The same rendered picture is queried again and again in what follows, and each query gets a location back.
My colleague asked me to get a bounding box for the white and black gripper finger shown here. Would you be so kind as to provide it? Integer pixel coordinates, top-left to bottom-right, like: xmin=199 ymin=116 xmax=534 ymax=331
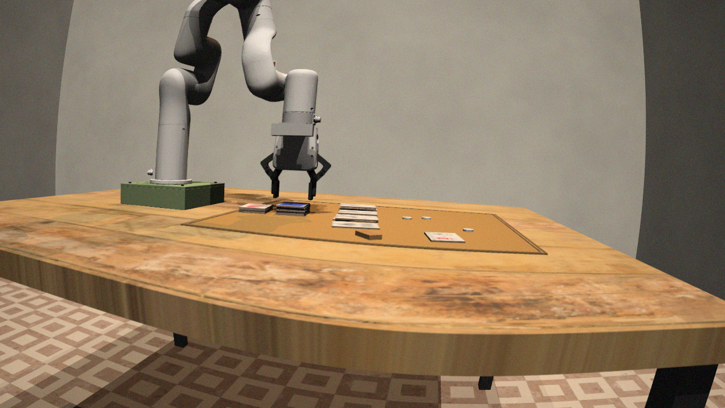
xmin=307 ymin=153 xmax=331 ymax=201
xmin=261 ymin=153 xmax=282 ymax=198

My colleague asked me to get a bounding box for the brown square mat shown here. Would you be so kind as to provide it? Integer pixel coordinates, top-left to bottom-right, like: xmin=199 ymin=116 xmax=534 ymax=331
xmin=191 ymin=200 xmax=548 ymax=255

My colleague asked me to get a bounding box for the white rules card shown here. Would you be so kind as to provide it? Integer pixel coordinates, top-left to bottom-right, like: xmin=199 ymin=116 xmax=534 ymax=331
xmin=424 ymin=232 xmax=466 ymax=243

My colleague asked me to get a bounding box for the tan flat mat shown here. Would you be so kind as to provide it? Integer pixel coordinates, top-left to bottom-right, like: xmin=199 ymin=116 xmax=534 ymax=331
xmin=182 ymin=210 xmax=547 ymax=254

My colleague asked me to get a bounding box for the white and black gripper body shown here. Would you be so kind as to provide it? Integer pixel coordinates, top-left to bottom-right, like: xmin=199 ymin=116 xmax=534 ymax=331
xmin=272 ymin=127 xmax=318 ymax=171

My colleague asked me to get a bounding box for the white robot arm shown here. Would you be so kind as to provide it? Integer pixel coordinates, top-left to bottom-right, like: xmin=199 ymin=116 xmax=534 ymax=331
xmin=147 ymin=0 xmax=321 ymax=184

